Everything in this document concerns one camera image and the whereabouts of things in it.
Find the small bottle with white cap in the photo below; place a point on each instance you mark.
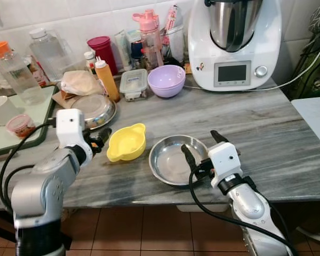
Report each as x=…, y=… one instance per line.
x=90, y=60

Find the green rimmed tray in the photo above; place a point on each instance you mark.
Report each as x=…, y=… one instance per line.
x=0, y=141

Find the dark blue jar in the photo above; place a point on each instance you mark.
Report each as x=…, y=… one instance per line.
x=136, y=54

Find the deep stainless steel bowl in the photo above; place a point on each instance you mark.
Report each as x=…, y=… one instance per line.
x=168, y=160

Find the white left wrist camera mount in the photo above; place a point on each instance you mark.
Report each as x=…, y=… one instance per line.
x=72, y=125

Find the pink and white packet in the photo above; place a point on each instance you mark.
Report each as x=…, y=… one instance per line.
x=173, y=32

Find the white folding table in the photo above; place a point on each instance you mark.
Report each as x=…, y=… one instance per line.
x=314, y=120

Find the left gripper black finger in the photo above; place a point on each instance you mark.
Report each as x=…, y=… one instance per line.
x=106, y=133

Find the white food processor with steel jug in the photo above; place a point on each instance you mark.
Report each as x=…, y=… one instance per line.
x=234, y=64

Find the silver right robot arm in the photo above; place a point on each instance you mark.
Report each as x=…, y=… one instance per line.
x=250, y=208

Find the clear plastic jug white cap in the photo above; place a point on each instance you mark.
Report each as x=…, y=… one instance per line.
x=50, y=53

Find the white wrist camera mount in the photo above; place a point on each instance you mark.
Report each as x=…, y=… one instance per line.
x=72, y=125
x=224, y=160

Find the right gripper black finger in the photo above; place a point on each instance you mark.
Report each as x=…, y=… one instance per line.
x=219, y=137
x=190, y=157

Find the small clear lidded food container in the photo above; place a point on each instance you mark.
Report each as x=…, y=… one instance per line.
x=134, y=84

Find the white and green sachet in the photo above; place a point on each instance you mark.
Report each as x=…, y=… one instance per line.
x=122, y=49

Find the orange squeeze sauce bottle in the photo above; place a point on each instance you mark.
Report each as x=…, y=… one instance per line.
x=106, y=80

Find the clear bottle with orange cap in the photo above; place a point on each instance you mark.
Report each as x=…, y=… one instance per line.
x=16, y=74

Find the purple plastic bowl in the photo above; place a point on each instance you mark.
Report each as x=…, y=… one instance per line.
x=166, y=81

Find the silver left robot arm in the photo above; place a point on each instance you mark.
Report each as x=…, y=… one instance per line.
x=42, y=184

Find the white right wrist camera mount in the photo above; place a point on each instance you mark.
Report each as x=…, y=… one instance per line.
x=224, y=160

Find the dark cluttered storage rack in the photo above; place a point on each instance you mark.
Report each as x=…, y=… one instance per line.
x=312, y=80

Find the pink capped water bottle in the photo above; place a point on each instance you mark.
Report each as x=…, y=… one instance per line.
x=149, y=37

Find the small tub with red food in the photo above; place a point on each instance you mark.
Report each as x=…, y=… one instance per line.
x=20, y=127

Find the pale crumpled paper bag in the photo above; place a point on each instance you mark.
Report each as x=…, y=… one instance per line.
x=81, y=82

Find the dark red plastic cup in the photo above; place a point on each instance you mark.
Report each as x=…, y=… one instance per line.
x=101, y=50

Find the brown paper sheet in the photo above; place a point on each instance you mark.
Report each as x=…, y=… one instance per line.
x=61, y=100

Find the shallow stainless steel dish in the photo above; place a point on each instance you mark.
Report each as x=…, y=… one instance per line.
x=98, y=109

